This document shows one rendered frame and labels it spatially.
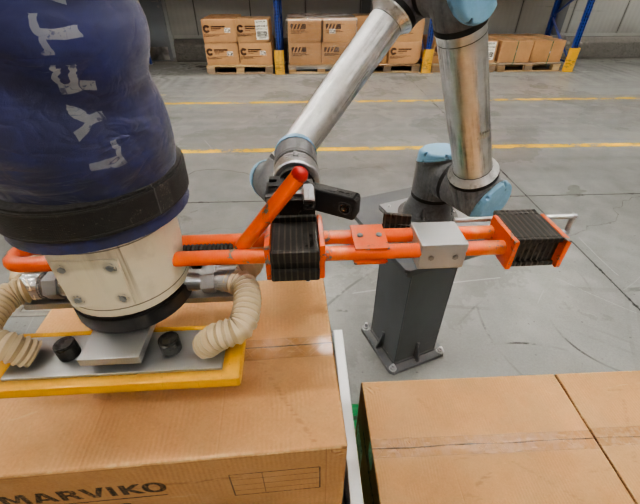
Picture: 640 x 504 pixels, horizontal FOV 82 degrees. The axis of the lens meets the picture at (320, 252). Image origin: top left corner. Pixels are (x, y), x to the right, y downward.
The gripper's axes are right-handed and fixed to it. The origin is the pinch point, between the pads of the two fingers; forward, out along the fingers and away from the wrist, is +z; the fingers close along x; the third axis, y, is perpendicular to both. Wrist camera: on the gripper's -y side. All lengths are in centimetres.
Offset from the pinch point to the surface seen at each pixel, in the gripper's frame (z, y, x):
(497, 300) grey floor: -103, -112, -121
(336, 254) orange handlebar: 3.0, -3.3, 0.3
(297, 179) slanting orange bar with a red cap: 1.2, 1.8, 11.2
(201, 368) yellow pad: 13.0, 15.8, -10.7
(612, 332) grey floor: -76, -162, -121
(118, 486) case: 18.4, 31.9, -32.5
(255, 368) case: 2.5, 10.9, -26.0
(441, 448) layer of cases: 1, -33, -66
